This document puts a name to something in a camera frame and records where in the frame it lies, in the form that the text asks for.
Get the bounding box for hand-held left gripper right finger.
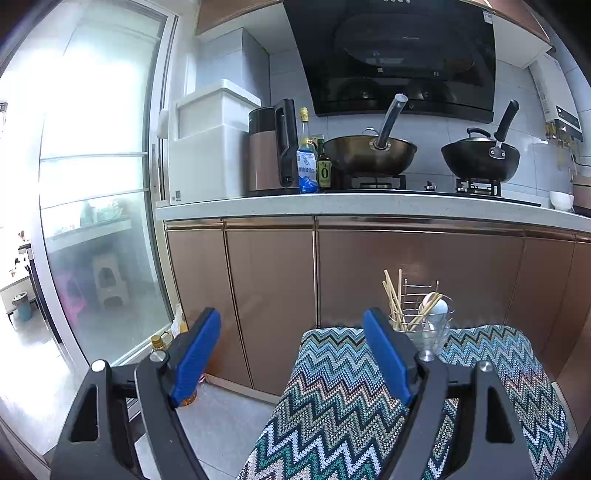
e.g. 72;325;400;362
363;309;532;480

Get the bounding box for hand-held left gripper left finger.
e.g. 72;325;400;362
48;307;221;480

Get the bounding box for clear glass cup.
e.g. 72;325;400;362
389;310;453;362

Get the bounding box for white ceramic spoon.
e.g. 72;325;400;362
419;292;450;330

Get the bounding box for yellow plastic bag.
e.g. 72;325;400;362
171;304;190;337

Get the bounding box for oil bottle with red label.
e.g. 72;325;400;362
150;335;200;408

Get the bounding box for zigzag patterned cloth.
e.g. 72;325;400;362
235;324;573;480

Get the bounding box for brown lower kitchen cabinet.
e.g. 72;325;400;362
164;216;591;398

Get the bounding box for brown kitchen cabinet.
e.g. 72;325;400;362
164;216;591;398
489;0;555;70

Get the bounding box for beige plastic stool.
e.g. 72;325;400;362
91;254;131;311

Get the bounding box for pink plastic stool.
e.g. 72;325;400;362
54;272;89;325

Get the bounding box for white kitchen countertop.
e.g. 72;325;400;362
156;191;591;243

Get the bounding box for black gas stove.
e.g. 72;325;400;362
330;174;542;208

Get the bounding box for small teal trash bin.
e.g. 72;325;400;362
12;293;33;323

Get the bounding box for dark bottle with green label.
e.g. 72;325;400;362
316;138;333;190

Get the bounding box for blue and white bag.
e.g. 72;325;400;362
297;148;321;195

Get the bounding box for large white storage box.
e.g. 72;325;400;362
168;79;262;206

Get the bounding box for brown and black kettle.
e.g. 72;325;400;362
247;98;301;195

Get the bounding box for sliding glass door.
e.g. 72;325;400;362
0;0;180;455

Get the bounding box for glass pan lid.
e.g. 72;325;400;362
455;128;496;143

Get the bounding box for clear bottle with yellow cap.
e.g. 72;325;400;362
298;107;311;153

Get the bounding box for brown rice cooker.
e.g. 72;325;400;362
571;178;591;216

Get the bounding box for brass water heater valves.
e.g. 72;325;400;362
545;122;577;151

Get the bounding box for black range hood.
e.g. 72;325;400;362
283;0;497;124

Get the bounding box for white water heater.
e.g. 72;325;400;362
529;53;581;139

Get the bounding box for brown upper kitchen cabinet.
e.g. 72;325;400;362
489;0;555;70

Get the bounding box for brass wok with black handle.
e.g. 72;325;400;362
322;93;419;178

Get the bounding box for black pan with handle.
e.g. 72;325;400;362
440;100;522;184

